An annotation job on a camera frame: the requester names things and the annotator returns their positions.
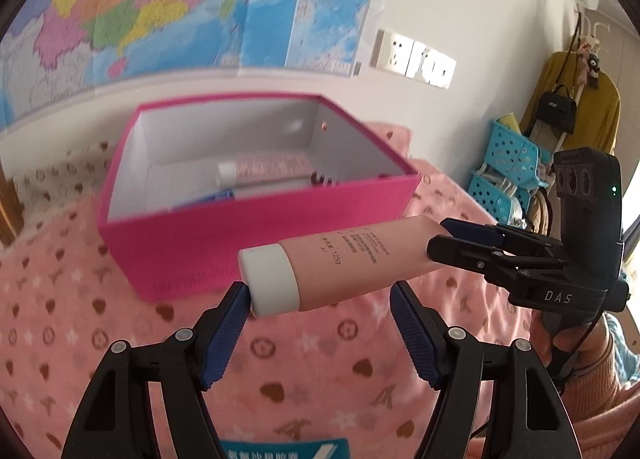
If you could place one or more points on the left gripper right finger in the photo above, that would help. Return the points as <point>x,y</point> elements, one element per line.
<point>527,418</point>

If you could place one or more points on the small blue medicine box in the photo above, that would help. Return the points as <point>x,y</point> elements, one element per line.
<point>206,199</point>

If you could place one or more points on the upper blue plastic basket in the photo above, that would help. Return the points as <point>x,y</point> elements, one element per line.
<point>514,156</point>

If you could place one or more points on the white hand cream tube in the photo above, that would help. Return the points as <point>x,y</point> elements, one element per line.
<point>271,188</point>

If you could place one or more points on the teal white medicine box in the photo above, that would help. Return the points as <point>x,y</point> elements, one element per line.
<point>331,449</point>

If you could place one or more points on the lower blue plastic basket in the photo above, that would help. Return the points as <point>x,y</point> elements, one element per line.
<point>505,202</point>

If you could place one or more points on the slim pink cream tube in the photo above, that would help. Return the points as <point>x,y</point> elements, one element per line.
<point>263,168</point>

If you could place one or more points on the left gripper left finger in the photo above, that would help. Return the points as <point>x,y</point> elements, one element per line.
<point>114,418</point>

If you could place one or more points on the pink cardboard storage box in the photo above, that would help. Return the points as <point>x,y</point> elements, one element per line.
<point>195,180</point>

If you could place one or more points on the pink sweater right forearm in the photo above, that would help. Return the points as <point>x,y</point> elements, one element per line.
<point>602,409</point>

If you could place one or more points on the large pink lotion tube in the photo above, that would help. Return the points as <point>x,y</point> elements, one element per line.
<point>305,273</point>

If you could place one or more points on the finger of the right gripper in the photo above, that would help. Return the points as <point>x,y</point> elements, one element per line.
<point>477,233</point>
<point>470,258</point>

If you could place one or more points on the white wall socket panel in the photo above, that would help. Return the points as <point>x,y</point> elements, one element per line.
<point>412,59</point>

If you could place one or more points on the blue plastic basket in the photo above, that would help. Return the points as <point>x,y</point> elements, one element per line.
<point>505,202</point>
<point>514,156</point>

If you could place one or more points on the person's right hand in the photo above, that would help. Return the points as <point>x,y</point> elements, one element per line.
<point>593,342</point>

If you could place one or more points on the black handbag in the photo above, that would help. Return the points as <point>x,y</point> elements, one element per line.
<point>558,109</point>

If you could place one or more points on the colourful wall map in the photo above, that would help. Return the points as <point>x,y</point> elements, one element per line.
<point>55,49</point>

